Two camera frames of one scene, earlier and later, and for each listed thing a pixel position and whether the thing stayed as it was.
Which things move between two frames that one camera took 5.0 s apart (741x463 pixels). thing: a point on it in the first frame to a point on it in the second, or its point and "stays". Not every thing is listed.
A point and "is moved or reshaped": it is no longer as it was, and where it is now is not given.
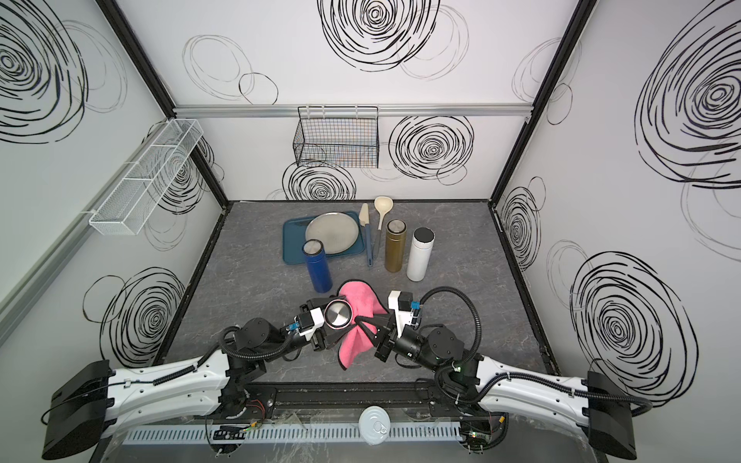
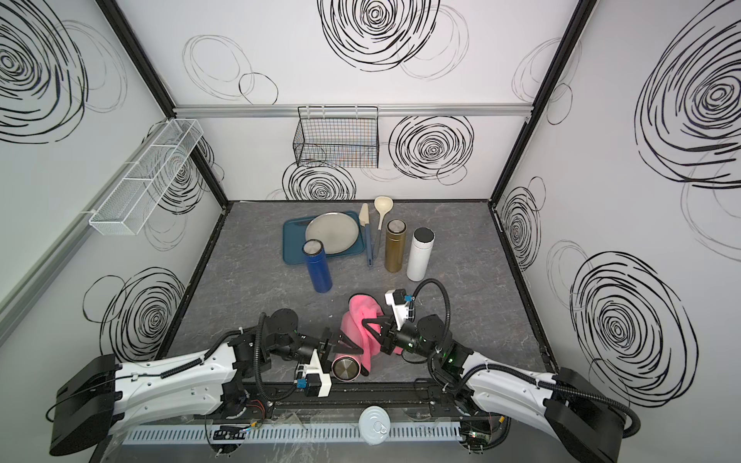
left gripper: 321,340 to 333,343
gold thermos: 395,244 stays
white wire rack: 149,177 stays
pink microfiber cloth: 354,344 is moved or reshaped
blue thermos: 317,265 stays
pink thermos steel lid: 338,314 to 345,368
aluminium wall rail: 383,110 stays
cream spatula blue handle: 364,218 stays
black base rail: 350,400 stays
